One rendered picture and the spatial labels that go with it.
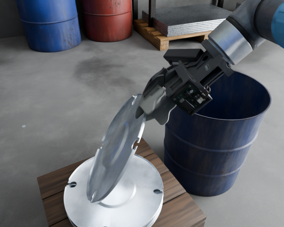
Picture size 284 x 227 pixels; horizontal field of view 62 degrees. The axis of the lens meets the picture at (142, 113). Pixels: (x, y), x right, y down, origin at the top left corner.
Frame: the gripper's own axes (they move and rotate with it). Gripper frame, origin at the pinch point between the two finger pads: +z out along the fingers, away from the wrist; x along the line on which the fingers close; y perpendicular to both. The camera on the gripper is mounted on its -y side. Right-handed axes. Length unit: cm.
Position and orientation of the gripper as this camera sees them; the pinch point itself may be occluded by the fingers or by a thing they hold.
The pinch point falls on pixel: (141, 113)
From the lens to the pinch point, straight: 52.5
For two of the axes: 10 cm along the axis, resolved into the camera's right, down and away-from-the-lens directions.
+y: 1.4, 5.9, -8.0
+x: 7.0, 5.1, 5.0
